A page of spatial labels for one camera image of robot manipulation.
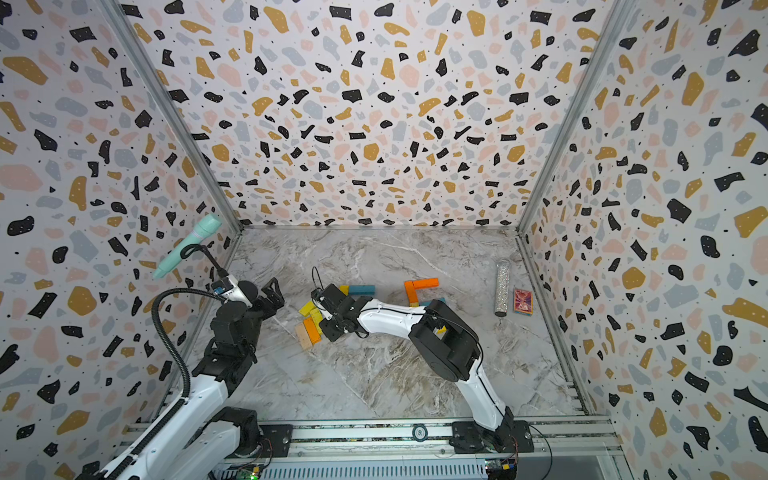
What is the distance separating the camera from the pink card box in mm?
994

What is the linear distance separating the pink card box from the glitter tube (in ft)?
0.13

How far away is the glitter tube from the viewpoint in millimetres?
987
